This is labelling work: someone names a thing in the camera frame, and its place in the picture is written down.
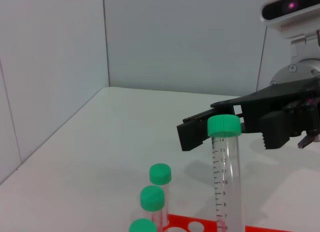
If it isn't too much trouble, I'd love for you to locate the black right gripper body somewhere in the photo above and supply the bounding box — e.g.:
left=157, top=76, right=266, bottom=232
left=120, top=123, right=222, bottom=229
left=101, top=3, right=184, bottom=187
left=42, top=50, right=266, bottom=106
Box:
left=210, top=78, right=320, bottom=142

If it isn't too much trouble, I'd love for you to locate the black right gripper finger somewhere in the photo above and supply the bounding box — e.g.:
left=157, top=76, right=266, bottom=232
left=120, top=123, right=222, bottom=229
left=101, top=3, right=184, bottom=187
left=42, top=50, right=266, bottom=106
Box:
left=259, top=110, right=302, bottom=150
left=176, top=108, right=218, bottom=152

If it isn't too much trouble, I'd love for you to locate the clear test tube green cap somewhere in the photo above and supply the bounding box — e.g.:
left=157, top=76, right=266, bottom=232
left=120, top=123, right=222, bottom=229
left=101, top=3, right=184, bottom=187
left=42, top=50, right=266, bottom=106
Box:
left=207, top=114, right=244, bottom=232
left=149, top=163, right=173, bottom=227
left=128, top=218, right=158, bottom=232
left=139, top=185, right=166, bottom=232

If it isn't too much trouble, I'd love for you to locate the orange test tube rack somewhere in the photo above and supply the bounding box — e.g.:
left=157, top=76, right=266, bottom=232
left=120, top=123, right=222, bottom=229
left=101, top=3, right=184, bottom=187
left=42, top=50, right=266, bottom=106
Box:
left=162, top=213, right=320, bottom=232

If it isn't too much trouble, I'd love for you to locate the dark cable plug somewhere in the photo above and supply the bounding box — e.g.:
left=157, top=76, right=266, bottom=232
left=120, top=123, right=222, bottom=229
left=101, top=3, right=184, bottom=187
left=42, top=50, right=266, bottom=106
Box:
left=297, top=133, right=320, bottom=149

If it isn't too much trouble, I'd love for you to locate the silver camera mount bracket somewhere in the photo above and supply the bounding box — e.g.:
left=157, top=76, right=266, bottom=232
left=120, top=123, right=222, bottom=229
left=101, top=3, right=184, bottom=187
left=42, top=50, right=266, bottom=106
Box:
left=289, top=33, right=320, bottom=65

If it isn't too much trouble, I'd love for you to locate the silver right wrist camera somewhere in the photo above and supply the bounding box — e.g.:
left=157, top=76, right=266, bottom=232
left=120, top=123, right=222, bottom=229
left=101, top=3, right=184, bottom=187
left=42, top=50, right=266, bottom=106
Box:
left=259, top=0, right=320, bottom=39

